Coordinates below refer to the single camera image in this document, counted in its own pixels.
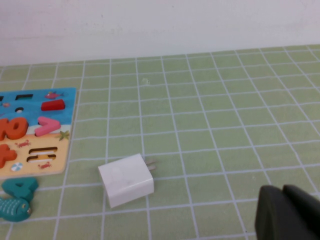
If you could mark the colourful number puzzle board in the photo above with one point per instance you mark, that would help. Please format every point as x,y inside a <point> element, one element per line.
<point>63,115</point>

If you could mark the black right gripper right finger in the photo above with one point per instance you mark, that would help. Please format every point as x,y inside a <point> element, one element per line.
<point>302,197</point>

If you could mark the teal wooden fish piece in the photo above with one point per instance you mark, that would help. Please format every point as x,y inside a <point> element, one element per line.
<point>12,208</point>

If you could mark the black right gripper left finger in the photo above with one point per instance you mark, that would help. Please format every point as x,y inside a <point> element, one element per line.
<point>275,217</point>

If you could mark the orange number ten piece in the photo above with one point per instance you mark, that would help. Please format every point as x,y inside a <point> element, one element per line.
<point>23,127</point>

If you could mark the teal number four piece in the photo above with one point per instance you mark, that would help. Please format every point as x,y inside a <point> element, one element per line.
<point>31,186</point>

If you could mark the white USB wall charger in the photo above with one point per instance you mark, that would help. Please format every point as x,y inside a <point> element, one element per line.
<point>126,180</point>

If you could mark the red rectangle puzzle piece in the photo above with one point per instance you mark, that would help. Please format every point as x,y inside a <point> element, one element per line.
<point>53,105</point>

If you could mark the orange plus sign piece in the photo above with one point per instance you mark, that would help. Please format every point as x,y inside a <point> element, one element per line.
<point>6,155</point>

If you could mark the pink greater-than sign piece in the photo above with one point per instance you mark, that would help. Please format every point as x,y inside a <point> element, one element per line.
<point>53,125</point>

